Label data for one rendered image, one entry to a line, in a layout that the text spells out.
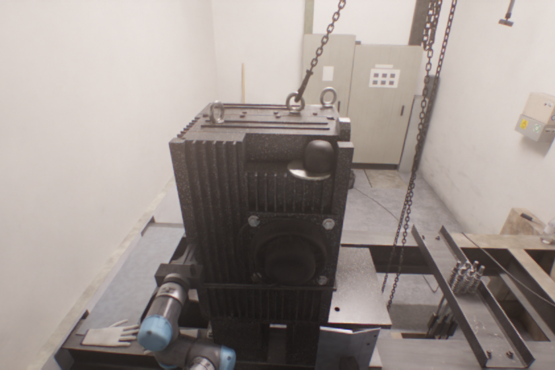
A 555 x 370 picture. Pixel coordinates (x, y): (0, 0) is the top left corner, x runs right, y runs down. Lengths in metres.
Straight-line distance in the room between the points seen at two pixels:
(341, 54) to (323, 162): 3.11
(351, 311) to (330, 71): 3.07
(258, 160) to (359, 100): 3.18
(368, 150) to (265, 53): 1.87
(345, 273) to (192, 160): 0.88
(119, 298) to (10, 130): 0.91
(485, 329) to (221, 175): 1.41
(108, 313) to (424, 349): 1.47
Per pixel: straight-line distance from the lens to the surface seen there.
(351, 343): 1.07
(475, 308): 1.83
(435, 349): 1.60
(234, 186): 0.87
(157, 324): 0.79
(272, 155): 0.88
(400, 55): 4.01
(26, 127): 1.46
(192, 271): 0.87
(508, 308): 2.81
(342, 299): 1.31
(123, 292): 1.79
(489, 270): 2.53
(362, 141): 4.17
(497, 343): 1.74
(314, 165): 0.80
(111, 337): 1.62
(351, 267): 1.45
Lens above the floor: 1.90
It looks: 30 degrees down
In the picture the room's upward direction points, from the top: straight up
